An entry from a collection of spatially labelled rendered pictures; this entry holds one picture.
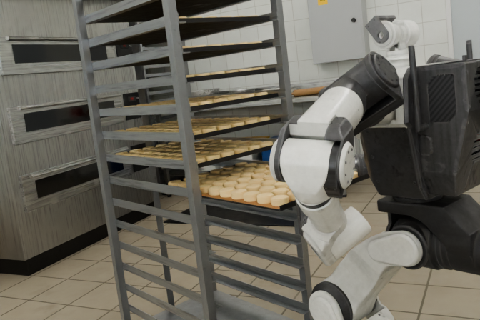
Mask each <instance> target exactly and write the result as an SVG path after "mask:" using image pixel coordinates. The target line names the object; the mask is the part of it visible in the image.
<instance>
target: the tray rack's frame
mask: <svg viewBox="0 0 480 320"><path fill-rule="evenodd" d="M72 5H73V10H74V18H75V24H76V32H77V37H78V43H79V51H80V56H81V65H82V69H83V75H84V83H85V88H86V97H87V101H88V107H89V116H90V120H91V129H92V134H93V139H94V148H95V152H96V161H97V166H98V171H99V180H100V185H101V193H102V199H103V203H104V212H105V217H106V226H107V231H108V236H109V244H110V249H111V258H112V263H113V268H114V277H115V282H116V290H117V295H118V300H119V309H120V314H121V320H131V316H130V311H129V302H128V297H127V292H126V283H125V278H124V269H123V264H122V259H121V250H120V245H119V236H118V231H117V226H116V217H115V212H114V203H113V199H112V193H111V184H110V180H109V170H108V166H107V160H106V152H105V147H104V138H103V133H102V127H101V119H100V114H99V105H98V100H97V95H96V86H95V81H94V73H93V67H92V62H91V53H90V48H89V40H88V34H87V30H86V21H85V16H84V7H83V1H82V0H72ZM135 72H136V80H142V79H143V76H142V71H141V66H135ZM138 93H139V102H140V104H146V97H145V91H144V89H138ZM149 173H150V178H151V182H152V183H157V177H156V168H155V166H149ZM152 193H153V198H154V207H156V208H161V203H160V198H159V192H156V191H152ZM156 222H157V228H158V231H159V232H161V233H164V224H163V219H162V217H160V216H156ZM159 243H160V248H161V255H162V256H165V257H166V258H168V254H167V248H166V242H165V241H160V240H159ZM163 268H164V278H165V280H167V281H170V282H171V274H170V269H169V266H166V265H163ZM212 285H213V291H214V300H216V303H218V304H221V305H222V307H221V308H219V309H216V317H217V320H294V319H290V318H289V317H286V316H283V315H281V314H278V313H276V312H273V311H270V310H268V309H265V308H263V307H260V306H257V305H255V304H252V303H249V302H247V301H244V300H242V299H239V298H236V297H235V296H232V295H229V294H226V293H224V292H222V291H219V290H217V288H216V282H213V283H212ZM166 292H167V298H168V303H169V304H171V305H173V306H175V305H174V295H173V291H172V290H170V289H166ZM176 307H178V308H180V309H182V310H184V311H186V312H189V313H190V314H193V315H194V316H197V317H199V318H201V319H203V320H204V312H203V306H202V303H199V302H197V301H194V300H193V299H189V300H187V301H184V302H182V303H180V304H177V305H176ZM153 317H155V318H157V319H159V320H186V319H183V318H181V317H180V316H177V315H176V314H173V313H171V312H170V311H167V310H165V311H163V312H160V313H158V314H156V315H154V316H153Z"/></svg>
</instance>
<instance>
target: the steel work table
mask: <svg viewBox="0 0 480 320"><path fill-rule="evenodd" d="M334 81H336V79H335V80H328V81H315V82H307V83H300V84H291V86H295V87H294V88H297V89H309V88H315V87H321V86H329V85H330V84H332V83H333V82H334ZM272 88H279V86H267V87H259V88H255V91H261V90H264V89H272ZM219 93H220V94H227V93H229V91H220V92H219ZM317 100H318V94H316V95H310V96H299V97H294V96H292V102H293V103H300V102H308V101H317ZM275 104H281V99H267V100H260V101H259V100H257V101H249V102H244V103H240V104H232V105H227V106H219V107H214V108H210V109H202V110H197V111H209V110H217V109H233V108H242V107H251V106H267V105H275ZM152 115H156V123H162V120H161V114H152ZM354 141H355V149H356V154H361V148H360V139H357V138H356V137H354ZM163 170H164V181H165V184H166V183H169V182H170V177H169V176H185V173H184V170H182V169H179V170H178V171H175V172H172V173H169V168H163ZM346 194H347V192H346V188H345V189H344V193H343V196H342V197H347V195H346Z"/></svg>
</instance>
